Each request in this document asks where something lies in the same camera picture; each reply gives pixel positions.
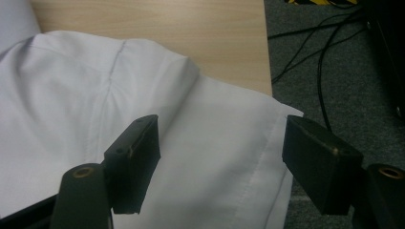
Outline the white shirt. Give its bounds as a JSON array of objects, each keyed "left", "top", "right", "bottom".
[{"left": 0, "top": 0, "right": 305, "bottom": 229}]

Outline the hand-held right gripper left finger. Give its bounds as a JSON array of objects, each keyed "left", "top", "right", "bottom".
[{"left": 103, "top": 114, "right": 161, "bottom": 215}]

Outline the black curtain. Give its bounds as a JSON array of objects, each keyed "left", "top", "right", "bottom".
[{"left": 362, "top": 0, "right": 405, "bottom": 122}]

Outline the bundle of black floor cables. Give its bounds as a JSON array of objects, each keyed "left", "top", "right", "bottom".
[{"left": 266, "top": 1, "right": 371, "bottom": 133}]

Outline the black stand base hazard tape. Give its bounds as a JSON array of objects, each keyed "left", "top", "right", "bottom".
[{"left": 285, "top": 0, "right": 359, "bottom": 6}]

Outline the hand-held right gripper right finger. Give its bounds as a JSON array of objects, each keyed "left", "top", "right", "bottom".
[{"left": 281, "top": 114, "right": 365, "bottom": 217}]

